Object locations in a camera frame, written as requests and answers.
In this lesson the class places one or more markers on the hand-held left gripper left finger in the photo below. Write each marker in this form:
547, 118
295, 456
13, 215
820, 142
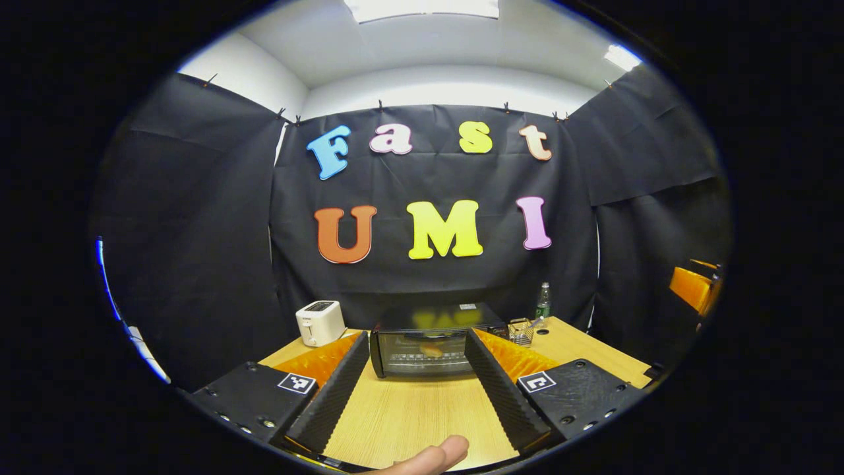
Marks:
339, 389

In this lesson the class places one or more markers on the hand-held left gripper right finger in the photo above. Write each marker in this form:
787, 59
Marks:
498, 396

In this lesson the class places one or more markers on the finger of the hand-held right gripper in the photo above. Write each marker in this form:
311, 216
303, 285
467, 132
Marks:
689, 289

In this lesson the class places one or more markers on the black electric oven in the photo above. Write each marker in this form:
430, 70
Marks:
409, 359

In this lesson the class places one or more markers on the golden bread roll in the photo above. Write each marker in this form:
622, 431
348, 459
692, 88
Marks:
432, 349

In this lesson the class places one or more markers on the white toaster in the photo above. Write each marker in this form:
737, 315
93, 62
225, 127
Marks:
320, 323

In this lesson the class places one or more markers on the clear plastic water bottle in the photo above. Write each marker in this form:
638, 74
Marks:
543, 307

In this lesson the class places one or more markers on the black backdrop cloth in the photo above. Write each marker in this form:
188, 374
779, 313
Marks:
198, 231

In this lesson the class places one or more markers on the small ceiling light panel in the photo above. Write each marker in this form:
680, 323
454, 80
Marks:
623, 57

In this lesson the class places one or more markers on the large ceiling light panel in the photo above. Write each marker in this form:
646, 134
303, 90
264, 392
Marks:
422, 6

